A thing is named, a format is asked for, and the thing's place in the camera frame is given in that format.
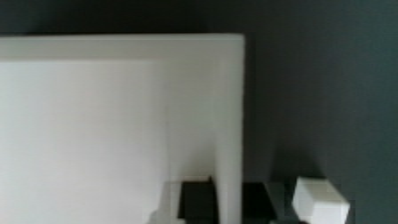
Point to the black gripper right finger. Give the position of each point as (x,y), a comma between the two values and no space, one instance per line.
(295,202)

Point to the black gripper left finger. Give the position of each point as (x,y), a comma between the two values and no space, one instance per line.
(187,203)

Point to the white drawer cabinet frame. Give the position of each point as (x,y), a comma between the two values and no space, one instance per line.
(121,112)

